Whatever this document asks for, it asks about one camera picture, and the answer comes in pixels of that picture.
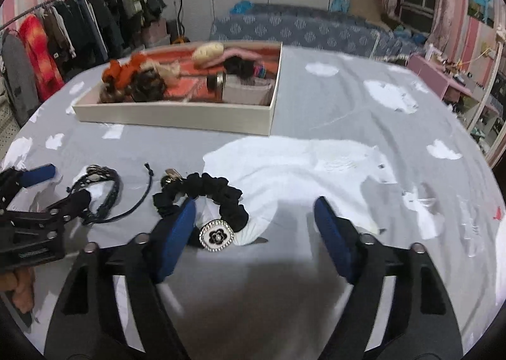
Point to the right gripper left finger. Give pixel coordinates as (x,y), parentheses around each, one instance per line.
(86,321)

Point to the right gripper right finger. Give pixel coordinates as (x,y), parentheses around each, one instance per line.
(421,322)

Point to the orange fabric scrunchie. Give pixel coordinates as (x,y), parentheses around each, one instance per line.
(118,76)

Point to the yellow plush hair clip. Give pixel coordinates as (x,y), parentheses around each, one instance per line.
(207,52)

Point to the colorful black hair clip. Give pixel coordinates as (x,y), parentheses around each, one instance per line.
(244,68)

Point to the beige snap hair clip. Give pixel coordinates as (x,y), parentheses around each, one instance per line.
(232,52)

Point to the beige jewelry tray red lining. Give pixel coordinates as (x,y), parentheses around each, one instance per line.
(171,91)

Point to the person left hand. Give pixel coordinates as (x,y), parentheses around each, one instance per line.
(21,283)

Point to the grey quilted coat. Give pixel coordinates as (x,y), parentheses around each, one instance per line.
(20,77)

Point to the red orange coat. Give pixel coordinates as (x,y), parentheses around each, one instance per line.
(34,39)

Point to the grey polar bear bedsheet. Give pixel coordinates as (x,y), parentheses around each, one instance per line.
(370,137)

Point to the dark hanging clothes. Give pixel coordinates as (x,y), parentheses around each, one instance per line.
(85,33)

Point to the pink side table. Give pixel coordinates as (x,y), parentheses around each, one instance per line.
(448,88)

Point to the garment steamer stand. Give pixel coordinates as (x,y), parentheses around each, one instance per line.
(181,31)

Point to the blue patterned sofa bed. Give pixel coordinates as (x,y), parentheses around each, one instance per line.
(314,28)

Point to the pink floral curtain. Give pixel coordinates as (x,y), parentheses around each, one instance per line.
(449,16)

